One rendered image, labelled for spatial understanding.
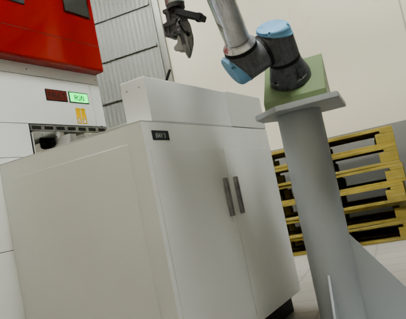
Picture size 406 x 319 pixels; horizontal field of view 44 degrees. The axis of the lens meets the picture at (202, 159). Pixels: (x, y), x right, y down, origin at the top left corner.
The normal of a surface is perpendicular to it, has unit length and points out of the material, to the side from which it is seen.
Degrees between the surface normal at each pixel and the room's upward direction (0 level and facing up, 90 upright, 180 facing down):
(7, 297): 90
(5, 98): 90
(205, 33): 90
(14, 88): 90
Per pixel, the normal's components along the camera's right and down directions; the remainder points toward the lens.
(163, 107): 0.85, -0.22
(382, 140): -0.32, -0.01
